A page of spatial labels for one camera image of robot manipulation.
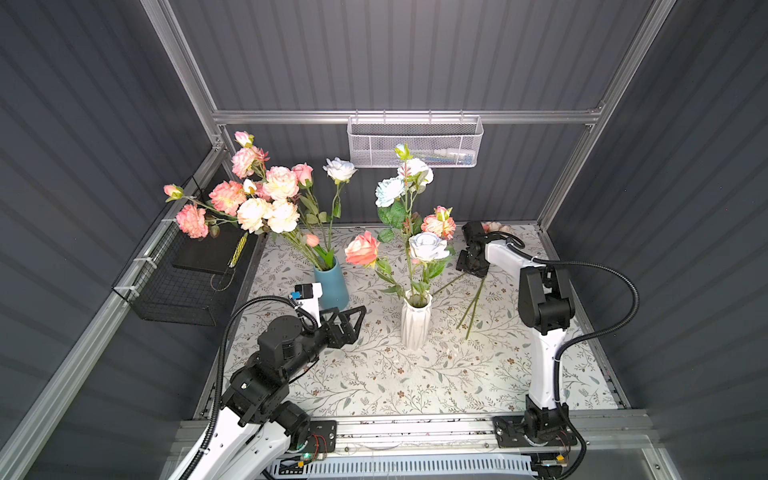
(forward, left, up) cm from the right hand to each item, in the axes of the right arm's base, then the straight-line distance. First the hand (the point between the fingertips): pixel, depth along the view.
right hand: (469, 269), depth 105 cm
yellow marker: (-14, +67, +28) cm, 74 cm away
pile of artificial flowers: (-16, +2, -1) cm, 16 cm away
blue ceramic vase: (-17, +44, +12) cm, 49 cm away
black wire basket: (-23, +78, +29) cm, 86 cm away
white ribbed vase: (-29, +21, +18) cm, 40 cm away
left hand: (-31, +35, +26) cm, 53 cm away
